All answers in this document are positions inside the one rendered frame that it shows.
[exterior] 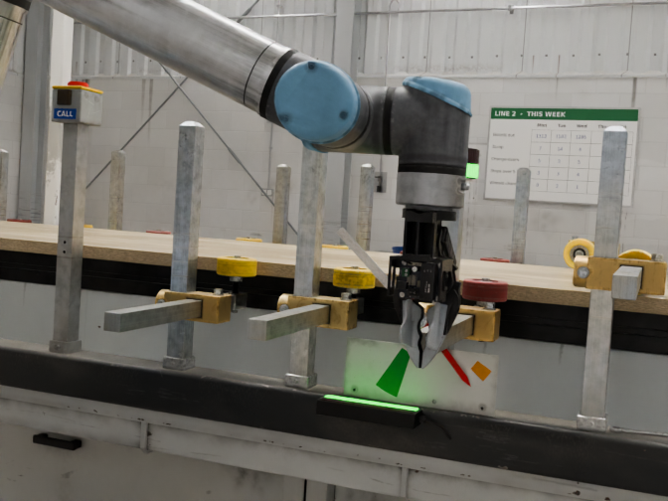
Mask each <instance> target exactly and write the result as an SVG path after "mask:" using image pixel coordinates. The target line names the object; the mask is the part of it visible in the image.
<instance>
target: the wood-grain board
mask: <svg viewBox="0 0 668 501"><path fill-rule="evenodd" d="M58 231H59V226H56V225H44V224H32V223H20V222H8V221H0V250H4V251H23V252H33V253H43V254H53V255H57V252H58ZM172 249H173V235H163V234H151V233H139V232H128V231H116V230H104V229H92V228H83V257H84V258H94V259H104V260H114V261H125V262H135V263H145V264H155V265H165V266H172ZM366 253H367V254H368V255H369V257H370V258H371V259H372V260H373V261H374V262H375V263H376V264H377V265H378V267H379V268H380V269H381V270H382V271H383V272H384V273H385V274H386V276H388V274H389V259H390V255H397V254H400V253H388V252H376V251H366ZM234 255H240V256H242V257H252V258H256V259H257V267H256V275H266V276H276V277H286V278H294V277H295V262H296V246H295V245H283V244H271V243H259V242H247V241H235V240H223V239H211V238H199V244H198V262H197V269H205V270H215V271H217V258H218V257H219V256H234ZM352 265H354V266H359V267H362V268H367V267H366V266H365V265H364V264H363V262H362V261H361V260H360V259H359V258H358V257H357V256H356V255H355V254H354V252H353V251H352V250H341V249H330V248H322V256H321V270H320V281H327V282H333V272H334V267H337V266H350V267H351V266H352ZM573 276H574V269H573V268H567V267H555V266H543V265H531V264H520V263H508V262H496V261H484V260H472V259H461V260H460V270H459V282H461V286H460V295H462V285H463V279H465V278H482V277H487V278H490V279H494V280H502V281H506V282H507V283H508V292H507V299H508V300H519V301H529V302H539V303H549V304H559V305H568V306H578V307H589V299H590V289H586V288H585V287H575V286H574V285H573ZM613 310H619V311H629V312H639V313H650V314H660V315H668V276H666V285H665V295H663V296H662V295H651V294H640V295H637V298H636V300H626V299H615V298H614V308H613Z"/></svg>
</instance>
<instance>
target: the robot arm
mask: <svg viewBox="0 0 668 501"><path fill-rule="evenodd" d="M37 1H39V2H41V3H43V4H45V5H47V6H49V7H51V8H53V9H55V10H57V11H59V12H61V13H63V14H65V15H67V16H69V17H71V18H73V19H75V20H77V21H79V22H81V23H83V24H84V25H86V26H88V27H90V28H92V29H94V30H96V31H98V32H100V33H102V34H104V35H106V36H107V37H109V38H111V39H113V40H115V41H117V42H119V43H121V44H123V45H125V46H127V47H128V48H130V49H132V50H134V51H136V52H138V53H140V54H142V55H144V56H146V57H148V58H150V59H152V60H154V61H156V62H158V63H160V64H162V65H164V66H166V67H168V68H170V69H172V70H174V71H175V72H177V73H179V74H181V75H183V76H185V77H187V78H189V79H191V80H193V81H195V82H197V83H199V84H202V85H204V86H206V87H208V88H210V89H212V90H214V91H216V92H218V93H219V94H221V95H223V96H225V97H227V98H229V99H231V100H233V101H235V102H237V103H239V104H241V105H243V106H245V107H247V108H249V109H251V110H253V111H255V112H256V113H257V114H258V115H259V116H260V117H263V118H265V119H266V120H268V121H270V122H272V123H274V124H276V125H278V126H280V127H282V128H284V129H286V130H287V131H288V132H289V133H290V134H292V135H293V136H295V137H296V138H298V139H300V140H301V141H302V144H303V146H304V147H305V148H307V149H308V150H312V151H316V152H319V153H328V152H340V153H359V154H379V155H395V156H399V163H398V164H399V165H398V176H397V192H396V204H397V205H404V206H406V207H405V208H403V214H402V218H405V230H404V244H403V254H397V255H390V259H389V274H388V288H387V295H388V296H390V295H392V296H393V302H394V306H395V309H396V312H397V314H398V316H399V319H400V321H401V327H400V334H399V337H400V341H401V343H403V344H405V345H406V348H407V351H408V353H409V356H410V357H411V359H412V361H413V362H414V364H415V366H416V367H417V368H422V369H424V368H425V367H426V366H427V365H428V364H429V363H430V362H431V360H432V359H433V358H434V357H435V355H436V354H437V352H438V350H439V348H440V347H441V345H442V343H443V341H444V339H445V337H446V335H447V334H448V332H449V330H450V328H451V326H452V324H453V322H454V320H455V318H456V316H457V314H458V312H459V309H460V303H461V296H460V286H461V282H458V281H456V275H455V271H456V270H458V267H457V266H456V258H455V254H454V250H453V247H452V243H451V239H450V235H449V231H448V228H447V227H443V226H442V225H441V224H442V221H455V222H456V212H453V209H462V208H463V207H464V197H465V193H464V190H466V191H468V190H469V189H470V185H469V184H468V183H465V181H466V168H467V155H468V142H469V129H470V117H472V113H471V92H470V90H469V88H468V87H467V86H466V85H464V84H462V83H457V82H454V81H450V80H445V79H439V78H431V77H407V78H405V79H404V80H403V87H401V86H376V85H358V84H356V83H355V82H354V81H353V80H352V79H351V78H350V77H349V75H348V74H347V73H345V72H344V71H343V70H342V69H340V68H339V67H337V66H335V65H333V64H331V63H328V62H324V61H317V60H315V59H313V58H311V57H309V56H307V55H305V54H303V53H301V52H299V51H297V50H295V49H293V48H288V47H284V46H282V45H281V44H279V43H277V42H275V41H273V40H271V39H269V38H267V37H265V36H263V35H261V34H259V33H257V32H255V31H253V30H251V29H249V28H247V27H245V26H243V25H241V24H239V23H237V22H235V21H233V20H231V19H229V18H227V17H225V16H222V15H220V14H218V13H216V12H214V11H212V10H210V9H208V8H206V7H204V6H202V5H200V4H198V3H196V2H194V1H192V0H37ZM31 3H32V0H0V93H1V90H2V87H3V84H4V81H5V78H6V75H7V72H8V69H9V66H10V63H11V59H12V56H13V53H14V50H15V47H16V44H17V40H18V37H19V34H20V31H21V28H22V25H23V21H24V18H25V16H26V15H27V14H28V12H29V9H30V6H31ZM392 267H393V280H392V286H391V275H392ZM396 267H398V268H399V269H400V272H399V276H397V277H396ZM395 279H396V280H397V281H396V288H395ZM414 299H419V300H424V301H434V302H435V305H434V306H433V307H431V308H429V309H428V310H427V313H426V320H427V323H428V331H427V333H426V335H425V347H424V350H422V347H421V343H420V341H421V338H422V333H421V330H420V323H421V321H422V320H423V316H424V308H423V307H422V306H421V305H420V304H419V303H418V302H416V301H415V300H414Z"/></svg>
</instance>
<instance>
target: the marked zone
mask: <svg viewBox="0 0 668 501"><path fill-rule="evenodd" d="M409 359H410V356H409V353H408V351H407V350H405V349H404V348H402V349H401V350H400V352H399V353H398V355H397V356H396V357H395V359H394V360H393V362H392V363H391V364H390V366H389V367H388V369H387V370H386V371H385V373H384V374H383V376H382V377H381V378H380V380H379V381H378V383H377V384H376V385H377V386H378V387H379V388H381V389H382V390H383V391H385V392H387V393H389V394H390V395H392V396H394V397H397V396H398V393H399V390H400V387H401V384H402V381H403V377H404V374H405V371H406V368H407V365H408V362H409Z"/></svg>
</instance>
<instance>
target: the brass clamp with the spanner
mask: <svg viewBox="0 0 668 501"><path fill-rule="evenodd" d="M419 304H420V305H421V306H422V307H423V308H424V312H425V313H427V310H428V309H429V308H431V307H433V306H434V305H433V304H432V303H424V302H419ZM483 308H484V307H477V306H467V305H460V309H459V312H458V314H463V315H472V316H474V317H473V330H472V334H471V335H469V336H467V337H466V338H464V339H468V340H476V341H485V342H494V341H496V340H497V339H498V338H499V328H500V315H501V309H496V308H495V309H496V310H485V309H483Z"/></svg>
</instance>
